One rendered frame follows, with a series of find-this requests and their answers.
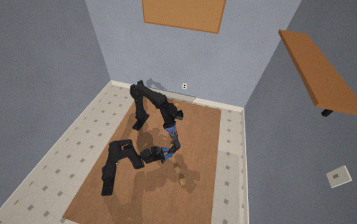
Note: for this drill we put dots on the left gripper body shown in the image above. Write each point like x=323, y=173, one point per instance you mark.
x=167, y=125

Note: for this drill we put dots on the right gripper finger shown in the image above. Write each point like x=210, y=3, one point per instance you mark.
x=168, y=155
x=165, y=149

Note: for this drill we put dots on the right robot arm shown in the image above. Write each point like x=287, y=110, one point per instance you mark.
x=109, y=170

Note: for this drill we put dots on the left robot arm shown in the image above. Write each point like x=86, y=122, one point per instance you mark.
x=157, y=99

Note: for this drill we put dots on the grey pistol-grip hose nozzle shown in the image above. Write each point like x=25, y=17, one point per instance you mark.
x=174, y=140

